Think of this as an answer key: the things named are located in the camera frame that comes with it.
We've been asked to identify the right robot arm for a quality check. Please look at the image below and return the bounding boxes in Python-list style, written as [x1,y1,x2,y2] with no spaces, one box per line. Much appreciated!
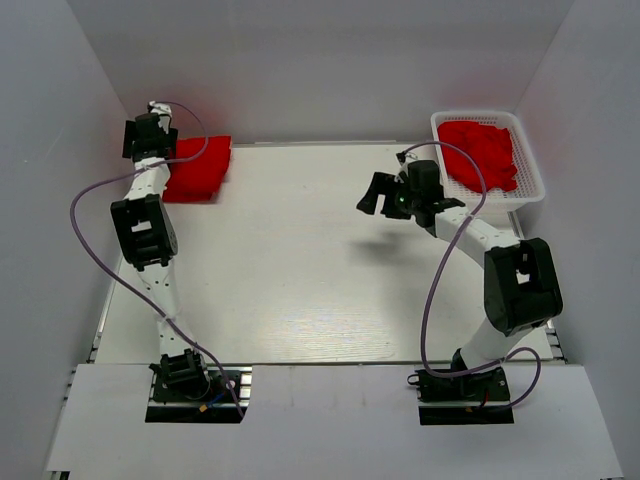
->
[357,160,563,399]

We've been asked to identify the red t shirt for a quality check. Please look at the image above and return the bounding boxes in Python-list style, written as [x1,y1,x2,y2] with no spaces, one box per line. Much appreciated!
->
[162,188,220,204]
[165,135,232,191]

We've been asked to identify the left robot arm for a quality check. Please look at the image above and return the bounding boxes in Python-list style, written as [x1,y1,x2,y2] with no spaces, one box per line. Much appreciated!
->
[110,102,212,399]

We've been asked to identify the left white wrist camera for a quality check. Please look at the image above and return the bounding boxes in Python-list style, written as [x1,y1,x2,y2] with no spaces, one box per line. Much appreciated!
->
[147,101,172,117]

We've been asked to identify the red shirts pile in basket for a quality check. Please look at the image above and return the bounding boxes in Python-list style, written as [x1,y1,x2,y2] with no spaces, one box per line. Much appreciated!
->
[437,121,518,194]

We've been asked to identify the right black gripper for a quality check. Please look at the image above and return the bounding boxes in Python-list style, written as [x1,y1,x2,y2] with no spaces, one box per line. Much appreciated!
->
[357,172,421,220]

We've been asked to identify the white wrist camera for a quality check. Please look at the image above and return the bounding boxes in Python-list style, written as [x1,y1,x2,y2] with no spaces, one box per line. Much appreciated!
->
[394,152,418,183]
[147,101,172,117]

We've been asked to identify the white plastic basket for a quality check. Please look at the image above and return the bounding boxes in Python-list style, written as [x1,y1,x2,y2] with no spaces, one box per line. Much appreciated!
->
[431,110,545,214]

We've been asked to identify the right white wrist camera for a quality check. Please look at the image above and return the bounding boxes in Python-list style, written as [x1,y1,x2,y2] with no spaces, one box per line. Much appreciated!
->
[394,152,418,183]

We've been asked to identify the folded red t shirt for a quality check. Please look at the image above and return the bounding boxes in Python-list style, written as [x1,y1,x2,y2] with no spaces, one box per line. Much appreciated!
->
[162,188,220,204]

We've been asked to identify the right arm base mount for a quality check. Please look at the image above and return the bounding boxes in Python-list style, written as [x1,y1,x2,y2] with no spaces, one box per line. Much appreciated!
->
[407,368,514,426]

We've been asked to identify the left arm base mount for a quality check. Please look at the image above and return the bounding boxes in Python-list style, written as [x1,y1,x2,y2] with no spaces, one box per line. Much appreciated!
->
[145,367,252,425]

